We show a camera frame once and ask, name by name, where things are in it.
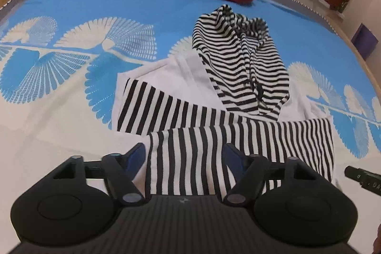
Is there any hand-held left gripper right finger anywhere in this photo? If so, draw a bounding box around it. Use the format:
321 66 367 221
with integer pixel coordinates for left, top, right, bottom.
222 143 320 206

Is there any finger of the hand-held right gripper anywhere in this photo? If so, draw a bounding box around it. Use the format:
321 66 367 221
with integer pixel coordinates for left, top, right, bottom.
344 166 381 195

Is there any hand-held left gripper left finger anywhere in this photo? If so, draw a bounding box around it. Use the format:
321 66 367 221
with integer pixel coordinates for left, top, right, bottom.
52 142 150 207

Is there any black white striped hoodie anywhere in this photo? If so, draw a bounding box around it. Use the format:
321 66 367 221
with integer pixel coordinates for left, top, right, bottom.
117 5 341 195

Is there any blue white printed blanket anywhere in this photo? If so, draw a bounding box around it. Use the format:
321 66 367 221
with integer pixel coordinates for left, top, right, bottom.
0 0 381 213

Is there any purple box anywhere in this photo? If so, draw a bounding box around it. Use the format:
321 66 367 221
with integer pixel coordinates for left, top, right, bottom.
351 23 379 60

